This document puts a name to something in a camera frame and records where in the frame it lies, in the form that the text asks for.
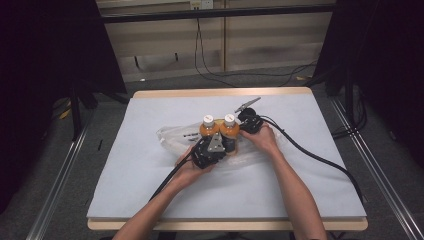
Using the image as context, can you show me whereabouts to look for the black floor cables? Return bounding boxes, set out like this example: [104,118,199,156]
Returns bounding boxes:
[331,88,368,140]

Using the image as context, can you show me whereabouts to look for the person's right hand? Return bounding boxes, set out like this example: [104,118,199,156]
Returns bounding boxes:
[239,123,282,157]

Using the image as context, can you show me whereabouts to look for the white table mat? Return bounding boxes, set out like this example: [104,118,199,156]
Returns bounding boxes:
[86,94,367,220]

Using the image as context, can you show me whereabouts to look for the orange juice bottle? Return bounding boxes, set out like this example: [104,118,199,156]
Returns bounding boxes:
[199,114,222,144]
[219,113,241,156]

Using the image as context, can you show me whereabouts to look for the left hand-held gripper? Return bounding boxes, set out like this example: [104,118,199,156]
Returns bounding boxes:
[191,132,228,170]

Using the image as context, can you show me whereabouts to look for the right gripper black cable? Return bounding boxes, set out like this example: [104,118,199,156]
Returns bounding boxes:
[259,114,365,203]

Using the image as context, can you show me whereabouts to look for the wooden table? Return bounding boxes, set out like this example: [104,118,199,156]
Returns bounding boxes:
[86,86,369,232]

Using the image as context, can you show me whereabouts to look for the wall power outlet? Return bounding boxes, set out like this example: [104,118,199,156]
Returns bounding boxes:
[189,0,215,11]

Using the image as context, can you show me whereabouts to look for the black hanging wall cables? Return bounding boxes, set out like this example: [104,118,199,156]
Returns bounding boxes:
[193,17,319,88]

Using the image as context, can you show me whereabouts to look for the black metal stand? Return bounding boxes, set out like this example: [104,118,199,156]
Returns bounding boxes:
[69,81,98,142]

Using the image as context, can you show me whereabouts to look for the dark curtain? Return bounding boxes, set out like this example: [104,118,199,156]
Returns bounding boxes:
[0,0,128,215]
[312,0,424,169]

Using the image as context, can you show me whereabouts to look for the black horizontal bar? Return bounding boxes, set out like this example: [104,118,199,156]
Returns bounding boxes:
[101,4,336,24]

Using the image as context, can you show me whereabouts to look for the metal floor rail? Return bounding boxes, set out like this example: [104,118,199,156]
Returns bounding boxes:
[25,123,90,240]
[329,97,424,240]

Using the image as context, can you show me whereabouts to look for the person's left hand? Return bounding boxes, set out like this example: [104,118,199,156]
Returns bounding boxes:
[174,145,216,188]

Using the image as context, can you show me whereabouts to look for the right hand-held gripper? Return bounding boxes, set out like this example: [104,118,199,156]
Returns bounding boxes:
[234,96,268,135]

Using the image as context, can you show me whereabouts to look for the clear plastic bag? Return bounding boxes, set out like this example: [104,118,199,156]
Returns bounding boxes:
[156,121,288,172]

